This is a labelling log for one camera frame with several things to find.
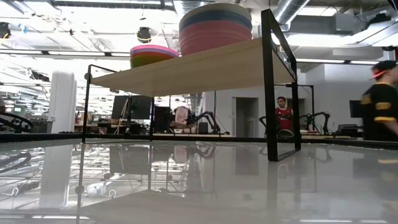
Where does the large pink-red plastic bowl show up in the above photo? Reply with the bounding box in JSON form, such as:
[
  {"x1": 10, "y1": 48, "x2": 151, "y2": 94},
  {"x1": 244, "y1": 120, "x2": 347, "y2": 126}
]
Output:
[{"x1": 178, "y1": 20, "x2": 253, "y2": 57}]

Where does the green plastic bowl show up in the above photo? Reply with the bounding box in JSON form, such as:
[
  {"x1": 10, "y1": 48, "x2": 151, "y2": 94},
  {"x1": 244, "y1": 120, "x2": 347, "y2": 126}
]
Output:
[{"x1": 130, "y1": 57, "x2": 170, "y2": 68}]

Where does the purple plastic bowl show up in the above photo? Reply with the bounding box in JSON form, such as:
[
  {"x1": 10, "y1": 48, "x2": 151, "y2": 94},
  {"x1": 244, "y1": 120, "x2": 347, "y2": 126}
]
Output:
[{"x1": 130, "y1": 49, "x2": 180, "y2": 57}]

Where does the small black monitor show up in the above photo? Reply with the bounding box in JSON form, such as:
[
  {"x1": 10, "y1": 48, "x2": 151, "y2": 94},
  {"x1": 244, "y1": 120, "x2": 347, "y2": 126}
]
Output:
[
  {"x1": 154, "y1": 106, "x2": 171, "y2": 123},
  {"x1": 349, "y1": 100, "x2": 363, "y2": 118}
]

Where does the grey doorway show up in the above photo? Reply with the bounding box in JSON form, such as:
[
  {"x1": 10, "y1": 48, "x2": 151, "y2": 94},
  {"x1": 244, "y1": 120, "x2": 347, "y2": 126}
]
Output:
[{"x1": 232, "y1": 97, "x2": 259, "y2": 138}]

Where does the large black monitor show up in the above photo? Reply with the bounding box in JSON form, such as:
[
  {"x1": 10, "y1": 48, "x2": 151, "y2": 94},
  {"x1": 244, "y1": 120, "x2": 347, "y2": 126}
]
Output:
[{"x1": 111, "y1": 95, "x2": 153, "y2": 121}]

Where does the white round pillar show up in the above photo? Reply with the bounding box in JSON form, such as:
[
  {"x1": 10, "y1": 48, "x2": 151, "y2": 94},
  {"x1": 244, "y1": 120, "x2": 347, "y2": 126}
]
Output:
[{"x1": 49, "y1": 70, "x2": 78, "y2": 134}]

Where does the black ceiling-mounted device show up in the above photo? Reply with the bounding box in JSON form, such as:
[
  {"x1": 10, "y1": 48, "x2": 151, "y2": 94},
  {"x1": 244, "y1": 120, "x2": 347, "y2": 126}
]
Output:
[{"x1": 0, "y1": 22, "x2": 12, "y2": 40}]

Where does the wooden shelf with black frame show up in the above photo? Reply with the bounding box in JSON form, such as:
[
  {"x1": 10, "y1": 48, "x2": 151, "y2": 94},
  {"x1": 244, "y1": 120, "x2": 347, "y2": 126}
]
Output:
[{"x1": 82, "y1": 8, "x2": 315, "y2": 162}]

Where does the black overhead camera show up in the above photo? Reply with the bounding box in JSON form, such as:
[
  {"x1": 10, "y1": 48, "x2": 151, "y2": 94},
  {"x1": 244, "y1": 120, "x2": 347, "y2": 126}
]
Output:
[{"x1": 136, "y1": 26, "x2": 152, "y2": 44}]

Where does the wide corrugated silver duct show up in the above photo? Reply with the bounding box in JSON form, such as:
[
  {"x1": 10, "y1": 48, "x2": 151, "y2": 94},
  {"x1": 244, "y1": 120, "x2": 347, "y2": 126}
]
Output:
[{"x1": 172, "y1": 0, "x2": 206, "y2": 16}]

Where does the silver ventilation duct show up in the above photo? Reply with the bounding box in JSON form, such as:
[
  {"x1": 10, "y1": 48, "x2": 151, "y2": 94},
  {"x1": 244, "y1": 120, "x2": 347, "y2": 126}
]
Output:
[{"x1": 273, "y1": 0, "x2": 312, "y2": 26}]

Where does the black looped cable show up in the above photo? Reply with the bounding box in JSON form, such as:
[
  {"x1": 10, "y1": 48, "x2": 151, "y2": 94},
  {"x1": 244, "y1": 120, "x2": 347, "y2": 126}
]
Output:
[{"x1": 0, "y1": 111, "x2": 35, "y2": 133}]

